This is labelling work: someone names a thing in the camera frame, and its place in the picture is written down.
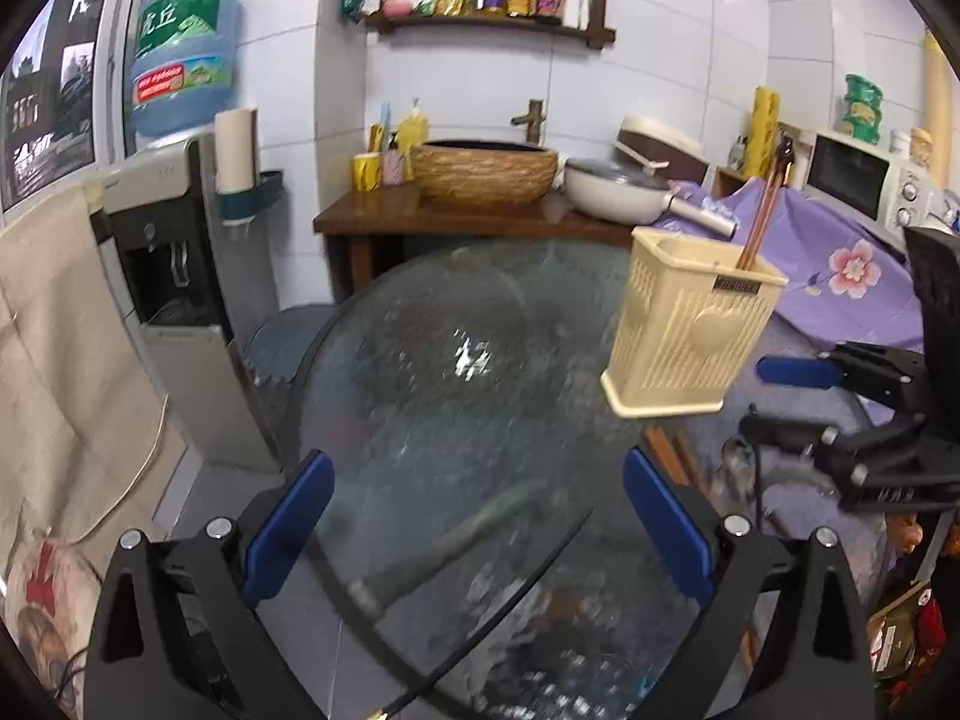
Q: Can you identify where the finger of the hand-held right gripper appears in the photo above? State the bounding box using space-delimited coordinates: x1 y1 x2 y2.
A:
739 415 929 509
756 341 929 410

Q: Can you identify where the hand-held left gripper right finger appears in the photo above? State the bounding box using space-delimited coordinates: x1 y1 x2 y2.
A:
622 448 877 720

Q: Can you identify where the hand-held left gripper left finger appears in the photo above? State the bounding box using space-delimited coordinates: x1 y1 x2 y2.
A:
84 450 336 720

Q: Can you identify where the metal spoon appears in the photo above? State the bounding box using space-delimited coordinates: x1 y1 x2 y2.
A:
718 439 755 500

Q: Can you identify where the black chopstick gold band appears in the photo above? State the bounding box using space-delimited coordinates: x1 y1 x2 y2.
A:
367 508 595 720
748 403 767 533

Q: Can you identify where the cream plastic utensil holder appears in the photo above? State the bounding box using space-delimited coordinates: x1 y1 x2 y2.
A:
600 226 790 419

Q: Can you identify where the grey plastic spoon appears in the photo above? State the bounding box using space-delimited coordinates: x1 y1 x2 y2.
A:
346 478 560 622

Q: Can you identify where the purple floral cloth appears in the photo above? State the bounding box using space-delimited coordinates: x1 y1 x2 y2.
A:
652 178 935 563

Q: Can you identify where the floral bag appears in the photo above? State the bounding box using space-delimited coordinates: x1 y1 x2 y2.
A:
870 510 960 691

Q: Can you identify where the white microwave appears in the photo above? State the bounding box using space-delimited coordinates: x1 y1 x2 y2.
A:
804 129 935 233

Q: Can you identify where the round grey stool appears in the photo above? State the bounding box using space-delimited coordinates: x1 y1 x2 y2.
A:
247 305 338 383

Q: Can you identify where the round glass table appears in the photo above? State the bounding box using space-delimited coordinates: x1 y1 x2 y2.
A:
281 236 886 720

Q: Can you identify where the stack of green bowls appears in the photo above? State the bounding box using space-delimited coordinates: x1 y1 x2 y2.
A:
841 73 884 145

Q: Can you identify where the stack of paper cups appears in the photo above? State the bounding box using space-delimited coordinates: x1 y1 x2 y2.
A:
922 30 960 166

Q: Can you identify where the yellow roll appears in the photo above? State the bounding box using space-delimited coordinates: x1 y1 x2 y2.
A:
750 86 781 177

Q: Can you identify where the grey water dispenser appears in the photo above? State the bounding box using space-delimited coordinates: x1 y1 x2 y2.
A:
90 139 290 473

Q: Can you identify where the white pan with lid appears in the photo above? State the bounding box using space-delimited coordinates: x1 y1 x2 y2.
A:
562 157 740 237

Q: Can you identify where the brown white rice cooker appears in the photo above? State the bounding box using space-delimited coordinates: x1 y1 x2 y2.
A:
616 116 710 185

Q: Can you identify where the beige cloth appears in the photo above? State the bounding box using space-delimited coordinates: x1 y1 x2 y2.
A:
0 187 188 541

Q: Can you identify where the wooden counter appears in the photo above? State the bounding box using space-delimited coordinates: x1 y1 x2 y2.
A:
313 184 638 301

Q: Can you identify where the teal cup holder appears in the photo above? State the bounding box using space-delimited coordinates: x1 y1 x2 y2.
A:
217 171 286 226

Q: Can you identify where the bronze faucet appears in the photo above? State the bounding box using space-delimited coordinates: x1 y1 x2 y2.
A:
510 99 547 145

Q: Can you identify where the woven basin sink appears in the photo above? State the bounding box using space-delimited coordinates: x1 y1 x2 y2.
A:
411 139 561 212

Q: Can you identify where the white paper cup tube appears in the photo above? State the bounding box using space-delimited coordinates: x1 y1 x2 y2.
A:
215 107 260 194

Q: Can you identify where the yellow soap dispenser bottle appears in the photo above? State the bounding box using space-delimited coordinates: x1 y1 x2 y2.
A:
396 97 428 158

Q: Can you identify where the blue water jug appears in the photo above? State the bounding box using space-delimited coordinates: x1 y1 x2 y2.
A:
131 0 242 137

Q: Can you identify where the white charging cable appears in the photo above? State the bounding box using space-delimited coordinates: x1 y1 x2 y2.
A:
67 390 170 541

